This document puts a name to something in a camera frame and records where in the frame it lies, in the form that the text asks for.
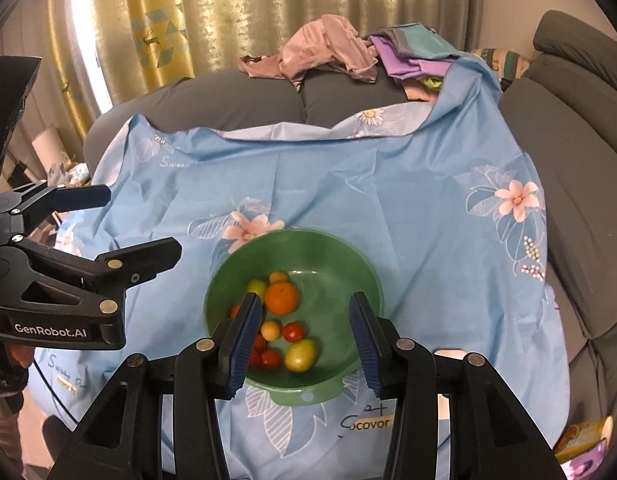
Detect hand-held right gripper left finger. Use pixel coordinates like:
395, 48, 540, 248
63, 292, 263, 480

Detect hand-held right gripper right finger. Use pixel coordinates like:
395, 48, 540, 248
349, 291, 559, 480

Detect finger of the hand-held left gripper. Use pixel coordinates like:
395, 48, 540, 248
11, 236, 183, 317
0, 184, 112, 240

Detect green plastic bowl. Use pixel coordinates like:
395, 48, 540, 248
203, 228, 384, 407

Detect person's left hand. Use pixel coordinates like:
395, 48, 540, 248
8, 344, 35, 370

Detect crumpled plastic bags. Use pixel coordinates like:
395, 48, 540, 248
48, 160, 92, 187

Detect large yellow-green tomato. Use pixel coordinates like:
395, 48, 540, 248
284, 338, 318, 373

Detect white cardboard box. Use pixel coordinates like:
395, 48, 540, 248
31, 127, 64, 166

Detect gold patterned curtain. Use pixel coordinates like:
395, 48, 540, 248
86, 0, 482, 111
3, 0, 114, 171

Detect blue floral bed sheet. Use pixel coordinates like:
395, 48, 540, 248
26, 52, 569, 480

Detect yellow snack packet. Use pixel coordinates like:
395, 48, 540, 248
556, 416, 614, 463

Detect purple snack packet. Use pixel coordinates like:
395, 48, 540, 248
561, 442, 614, 480

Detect peach garment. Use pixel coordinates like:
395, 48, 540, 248
403, 82, 442, 103

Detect purple garment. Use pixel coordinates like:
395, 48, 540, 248
376, 35, 462, 83

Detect grey sofa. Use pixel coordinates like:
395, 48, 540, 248
83, 10, 617, 456

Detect pink garment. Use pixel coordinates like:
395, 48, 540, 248
238, 15, 379, 92

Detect teal garment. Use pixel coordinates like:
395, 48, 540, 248
363, 22, 462, 61

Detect patterned cushion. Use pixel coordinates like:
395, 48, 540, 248
471, 47, 532, 81

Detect black cable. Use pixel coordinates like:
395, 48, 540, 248
32, 350, 84, 426

